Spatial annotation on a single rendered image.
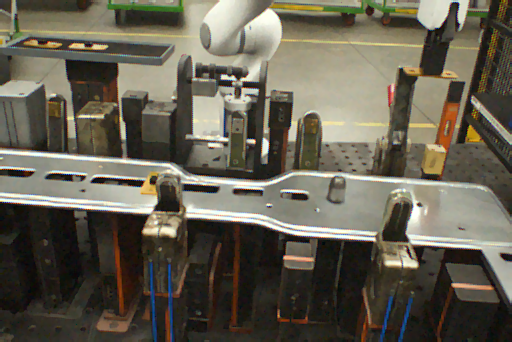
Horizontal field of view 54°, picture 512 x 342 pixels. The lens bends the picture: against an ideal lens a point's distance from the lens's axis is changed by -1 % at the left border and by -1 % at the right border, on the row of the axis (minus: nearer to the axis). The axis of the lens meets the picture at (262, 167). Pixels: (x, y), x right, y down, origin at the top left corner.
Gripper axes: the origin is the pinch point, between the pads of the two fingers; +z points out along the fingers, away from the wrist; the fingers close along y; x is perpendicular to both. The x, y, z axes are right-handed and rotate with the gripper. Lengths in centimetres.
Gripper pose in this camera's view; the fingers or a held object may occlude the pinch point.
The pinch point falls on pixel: (432, 58)
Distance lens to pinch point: 87.7
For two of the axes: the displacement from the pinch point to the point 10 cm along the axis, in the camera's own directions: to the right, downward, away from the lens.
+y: -0.5, 4.5, -8.9
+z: -0.6, 8.9, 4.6
